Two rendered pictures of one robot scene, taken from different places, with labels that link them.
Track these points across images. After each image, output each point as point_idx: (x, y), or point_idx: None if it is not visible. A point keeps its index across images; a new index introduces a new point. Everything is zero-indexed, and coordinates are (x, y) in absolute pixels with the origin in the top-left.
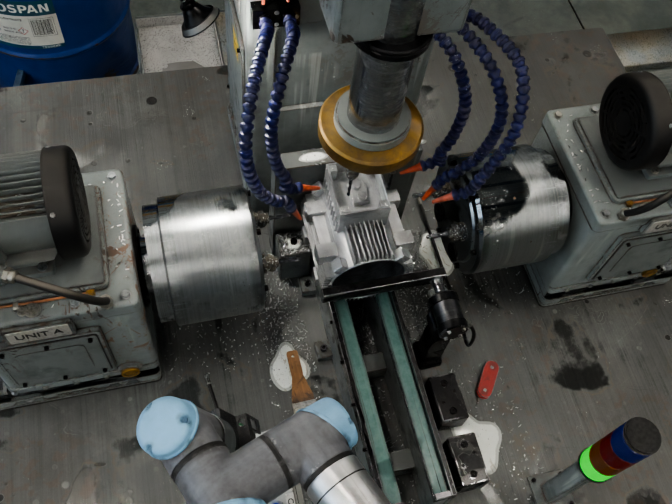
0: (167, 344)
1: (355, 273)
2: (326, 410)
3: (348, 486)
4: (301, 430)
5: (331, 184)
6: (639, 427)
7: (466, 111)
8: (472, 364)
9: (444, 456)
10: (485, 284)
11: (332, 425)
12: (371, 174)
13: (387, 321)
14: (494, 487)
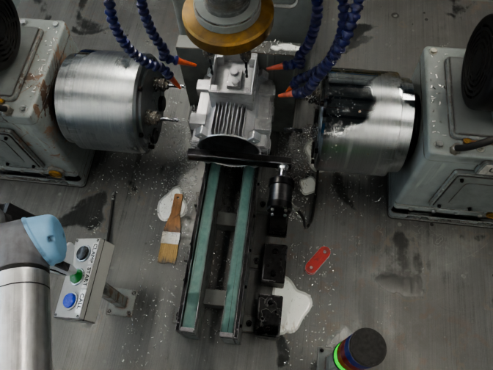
0: (98, 164)
1: (232, 147)
2: (34, 223)
3: (6, 292)
4: (3, 233)
5: (213, 66)
6: (367, 338)
7: (316, 17)
8: (311, 244)
9: (240, 305)
10: (348, 186)
11: (29, 237)
12: (253, 67)
13: (243, 190)
14: (287, 344)
